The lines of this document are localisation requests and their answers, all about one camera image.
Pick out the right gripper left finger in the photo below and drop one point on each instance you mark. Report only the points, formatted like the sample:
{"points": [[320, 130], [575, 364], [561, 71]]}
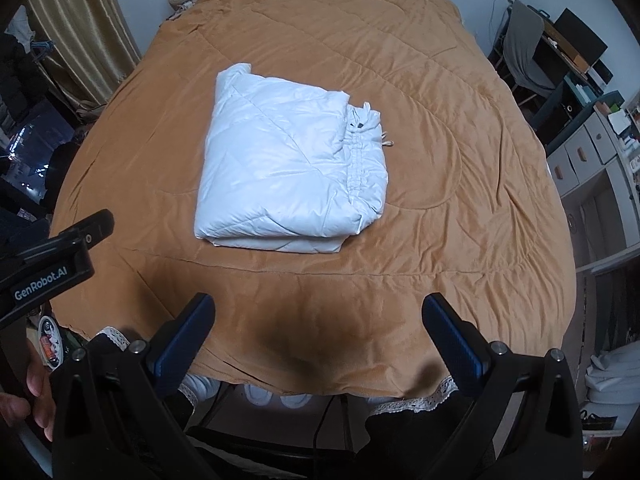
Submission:
{"points": [[111, 418]]}

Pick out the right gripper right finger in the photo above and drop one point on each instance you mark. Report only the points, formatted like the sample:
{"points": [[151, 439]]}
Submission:
{"points": [[523, 421]]}

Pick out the white down jacket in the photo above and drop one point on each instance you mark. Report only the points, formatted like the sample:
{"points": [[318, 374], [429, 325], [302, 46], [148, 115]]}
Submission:
{"points": [[288, 167]]}

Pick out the person's left hand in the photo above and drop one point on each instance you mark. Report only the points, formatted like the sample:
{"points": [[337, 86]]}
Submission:
{"points": [[15, 409]]}

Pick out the white shoes under bed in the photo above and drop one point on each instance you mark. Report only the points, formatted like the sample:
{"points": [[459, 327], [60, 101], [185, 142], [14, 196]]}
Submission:
{"points": [[199, 389]]}

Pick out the white folded bedding pile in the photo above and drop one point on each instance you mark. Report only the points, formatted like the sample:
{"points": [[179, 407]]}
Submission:
{"points": [[612, 382]]}

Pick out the orange-brown bed quilt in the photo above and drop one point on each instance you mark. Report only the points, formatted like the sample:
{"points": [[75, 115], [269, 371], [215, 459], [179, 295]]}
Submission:
{"points": [[471, 210]]}

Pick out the white drawer cabinet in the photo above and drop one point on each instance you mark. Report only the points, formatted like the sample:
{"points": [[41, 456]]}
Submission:
{"points": [[598, 194]]}

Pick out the gold-green curtain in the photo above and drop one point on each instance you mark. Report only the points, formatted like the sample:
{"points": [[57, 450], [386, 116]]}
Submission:
{"points": [[94, 51]]}

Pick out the black monitor on desk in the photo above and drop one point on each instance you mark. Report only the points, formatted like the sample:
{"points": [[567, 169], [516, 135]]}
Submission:
{"points": [[580, 36]]}

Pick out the grey cloth on chair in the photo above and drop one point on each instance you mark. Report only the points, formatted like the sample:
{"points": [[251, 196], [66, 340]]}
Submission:
{"points": [[524, 31]]}

